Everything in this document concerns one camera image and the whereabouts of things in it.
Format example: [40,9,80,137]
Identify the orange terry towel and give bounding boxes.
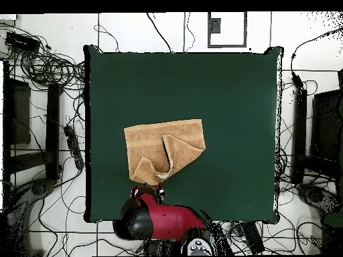
[123,118,206,186]

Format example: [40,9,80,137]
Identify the black flat box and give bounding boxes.
[241,221,266,255]

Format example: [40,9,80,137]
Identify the black power strip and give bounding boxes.
[63,124,85,171]

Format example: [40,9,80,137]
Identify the dark green table cloth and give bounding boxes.
[83,44,284,224]

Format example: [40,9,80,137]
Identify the grey stand base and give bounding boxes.
[295,183,342,216]
[5,177,56,256]

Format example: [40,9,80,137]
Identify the black rectangular box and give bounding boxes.
[4,31,42,54]

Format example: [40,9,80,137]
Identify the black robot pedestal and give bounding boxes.
[143,239,186,256]

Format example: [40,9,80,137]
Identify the black frame stand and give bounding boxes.
[290,68,343,185]
[2,60,64,183]

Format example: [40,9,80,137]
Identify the tangled black cables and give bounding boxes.
[0,23,86,90]

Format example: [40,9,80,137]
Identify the thin black cable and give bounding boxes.
[182,11,196,54]
[145,11,174,54]

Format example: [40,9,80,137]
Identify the grey square frame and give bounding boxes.
[207,11,248,48]

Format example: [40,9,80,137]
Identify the black plug with cable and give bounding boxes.
[290,26,343,90]

